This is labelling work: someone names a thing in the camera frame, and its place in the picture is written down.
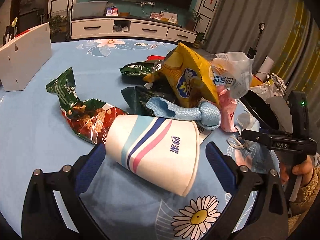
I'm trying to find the yellow chip bag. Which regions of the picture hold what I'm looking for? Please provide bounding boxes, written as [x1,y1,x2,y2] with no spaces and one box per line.
[143,42,220,108]

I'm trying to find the leafy plant near door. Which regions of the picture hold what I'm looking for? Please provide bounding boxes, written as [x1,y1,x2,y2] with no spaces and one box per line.
[48,15,69,43]

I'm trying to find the grey sofa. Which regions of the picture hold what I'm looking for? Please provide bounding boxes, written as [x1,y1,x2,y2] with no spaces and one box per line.
[266,96,293,133]

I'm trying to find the white paper roll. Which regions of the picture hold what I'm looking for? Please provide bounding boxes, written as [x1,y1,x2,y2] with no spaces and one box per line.
[255,56,274,82]

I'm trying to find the upright vacuum cleaner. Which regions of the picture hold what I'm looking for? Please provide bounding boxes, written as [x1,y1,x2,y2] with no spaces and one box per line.
[246,22,265,59]

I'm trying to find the white striped paper cup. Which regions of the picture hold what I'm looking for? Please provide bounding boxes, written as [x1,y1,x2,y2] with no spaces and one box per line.
[105,115,200,197]

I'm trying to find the dark green snack bag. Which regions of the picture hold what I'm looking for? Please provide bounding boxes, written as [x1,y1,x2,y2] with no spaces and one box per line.
[121,86,177,116]

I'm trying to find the face mask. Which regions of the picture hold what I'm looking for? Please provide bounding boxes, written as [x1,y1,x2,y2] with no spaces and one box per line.
[227,113,260,150]

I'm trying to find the potted plant on cabinet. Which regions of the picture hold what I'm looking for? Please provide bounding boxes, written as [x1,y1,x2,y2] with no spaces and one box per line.
[185,9,202,31]

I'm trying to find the white storage box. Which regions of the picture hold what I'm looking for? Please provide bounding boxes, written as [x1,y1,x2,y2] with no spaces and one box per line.
[0,22,52,92]

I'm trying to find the blue knotted cloth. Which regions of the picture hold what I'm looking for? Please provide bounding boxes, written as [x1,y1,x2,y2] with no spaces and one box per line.
[146,97,221,131]

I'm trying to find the white plastic sack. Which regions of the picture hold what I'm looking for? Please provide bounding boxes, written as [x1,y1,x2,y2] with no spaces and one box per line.
[250,74,286,101]

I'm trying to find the right hand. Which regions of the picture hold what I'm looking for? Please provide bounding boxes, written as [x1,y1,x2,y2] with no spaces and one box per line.
[279,155,313,187]

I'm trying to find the white tv cabinet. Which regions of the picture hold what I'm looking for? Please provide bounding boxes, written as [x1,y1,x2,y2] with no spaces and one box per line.
[71,17,196,43]

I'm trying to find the green red snack wrapper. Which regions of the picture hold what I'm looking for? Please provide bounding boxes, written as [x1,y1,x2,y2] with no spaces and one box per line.
[46,68,127,144]

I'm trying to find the potted plant by curtain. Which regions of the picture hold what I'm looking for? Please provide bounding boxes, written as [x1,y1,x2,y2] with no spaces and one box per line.
[193,31,207,49]

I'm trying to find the clear plastic bread bag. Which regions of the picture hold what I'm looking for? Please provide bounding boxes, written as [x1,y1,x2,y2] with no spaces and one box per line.
[206,51,254,99]

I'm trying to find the black trash bin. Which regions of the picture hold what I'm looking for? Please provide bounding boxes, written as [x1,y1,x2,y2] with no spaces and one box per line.
[240,90,279,131]

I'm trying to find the green foil snack bag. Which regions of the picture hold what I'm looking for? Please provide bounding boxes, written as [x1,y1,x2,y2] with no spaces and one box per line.
[119,61,156,76]

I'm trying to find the pink snack wrapper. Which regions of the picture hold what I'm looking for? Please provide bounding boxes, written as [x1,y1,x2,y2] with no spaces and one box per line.
[217,85,238,133]

